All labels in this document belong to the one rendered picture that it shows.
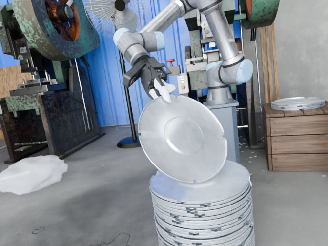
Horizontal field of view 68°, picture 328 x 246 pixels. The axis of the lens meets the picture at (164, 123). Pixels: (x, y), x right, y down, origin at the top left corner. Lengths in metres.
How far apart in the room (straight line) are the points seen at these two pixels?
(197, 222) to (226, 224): 0.07
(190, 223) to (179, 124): 0.28
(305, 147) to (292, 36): 2.10
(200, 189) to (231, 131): 0.77
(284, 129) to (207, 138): 0.83
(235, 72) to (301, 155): 0.63
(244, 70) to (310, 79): 2.30
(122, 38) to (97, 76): 2.78
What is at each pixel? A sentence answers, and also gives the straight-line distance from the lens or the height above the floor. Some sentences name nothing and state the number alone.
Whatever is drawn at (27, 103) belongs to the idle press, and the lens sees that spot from 2.62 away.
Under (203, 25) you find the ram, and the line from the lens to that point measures 2.10.
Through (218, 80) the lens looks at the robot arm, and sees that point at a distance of 1.36.
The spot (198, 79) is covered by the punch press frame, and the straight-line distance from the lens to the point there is 1.94.
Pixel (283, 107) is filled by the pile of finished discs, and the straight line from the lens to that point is 1.59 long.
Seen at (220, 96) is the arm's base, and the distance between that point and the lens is 1.37.
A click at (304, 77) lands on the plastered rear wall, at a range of 3.50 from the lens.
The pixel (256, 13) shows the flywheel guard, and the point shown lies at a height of 0.98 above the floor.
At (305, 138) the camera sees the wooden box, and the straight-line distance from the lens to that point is 1.56.
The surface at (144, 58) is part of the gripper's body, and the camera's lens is 0.87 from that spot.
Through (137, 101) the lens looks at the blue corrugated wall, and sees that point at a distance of 3.47.
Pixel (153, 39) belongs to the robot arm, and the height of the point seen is 0.79.
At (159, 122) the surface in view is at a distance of 0.71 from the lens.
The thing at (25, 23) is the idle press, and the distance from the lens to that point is 2.37.
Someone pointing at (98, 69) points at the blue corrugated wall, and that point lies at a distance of 3.67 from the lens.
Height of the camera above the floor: 0.65
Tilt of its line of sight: 11 degrees down
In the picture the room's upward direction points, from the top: 8 degrees counter-clockwise
